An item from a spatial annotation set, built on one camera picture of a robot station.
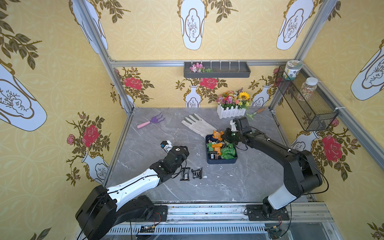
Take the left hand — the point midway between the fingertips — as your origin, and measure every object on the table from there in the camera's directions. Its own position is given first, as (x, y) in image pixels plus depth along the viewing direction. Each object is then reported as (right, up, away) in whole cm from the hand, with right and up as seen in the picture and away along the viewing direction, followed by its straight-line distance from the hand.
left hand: (182, 147), depth 85 cm
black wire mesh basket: (+73, +37, +19) cm, 84 cm away
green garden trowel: (+52, +19, +32) cm, 64 cm away
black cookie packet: (+2, -15, +1) cm, 16 cm away
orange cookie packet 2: (+21, -2, +9) cm, 23 cm away
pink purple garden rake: (-24, +17, +32) cm, 43 cm away
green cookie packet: (+28, -4, +7) cm, 29 cm away
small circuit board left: (-16, -38, -12) cm, 42 cm away
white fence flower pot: (+35, +27, +22) cm, 49 cm away
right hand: (+25, +7, +7) cm, 27 cm away
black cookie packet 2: (+9, -15, +1) cm, 18 cm away
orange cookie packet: (+21, +7, +5) cm, 23 cm away
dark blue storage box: (+17, +4, +16) cm, 24 cm away
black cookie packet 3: (+18, -5, +5) cm, 19 cm away
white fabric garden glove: (+10, +12, +25) cm, 30 cm away
